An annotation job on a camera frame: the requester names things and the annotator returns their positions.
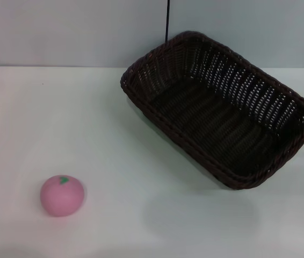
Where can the pink peach toy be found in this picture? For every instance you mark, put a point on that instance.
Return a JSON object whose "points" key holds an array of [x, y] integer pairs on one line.
{"points": [[60, 199]]}

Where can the dark brown woven basket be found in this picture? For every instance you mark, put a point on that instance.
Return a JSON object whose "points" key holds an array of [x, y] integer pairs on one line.
{"points": [[211, 121]]}

